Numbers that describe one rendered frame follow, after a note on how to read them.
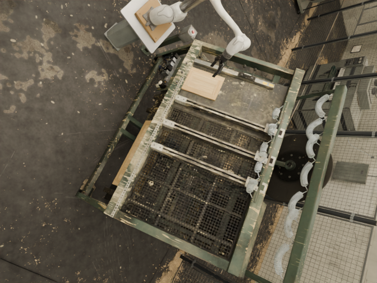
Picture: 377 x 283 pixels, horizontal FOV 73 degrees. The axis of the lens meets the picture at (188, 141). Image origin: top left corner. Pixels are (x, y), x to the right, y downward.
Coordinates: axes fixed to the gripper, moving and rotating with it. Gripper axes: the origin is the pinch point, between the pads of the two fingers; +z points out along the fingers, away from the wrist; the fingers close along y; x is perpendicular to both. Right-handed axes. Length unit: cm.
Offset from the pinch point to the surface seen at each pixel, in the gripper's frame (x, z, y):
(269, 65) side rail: 77, -10, -31
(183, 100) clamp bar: -6.1, 47.0, 4.4
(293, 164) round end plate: 101, 14, 77
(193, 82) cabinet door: 6.1, 41.5, -21.2
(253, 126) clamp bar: 54, 14, 42
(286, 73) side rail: 93, -17, -21
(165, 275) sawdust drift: 75, 273, 163
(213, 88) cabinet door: 24.6, 31.1, -11.6
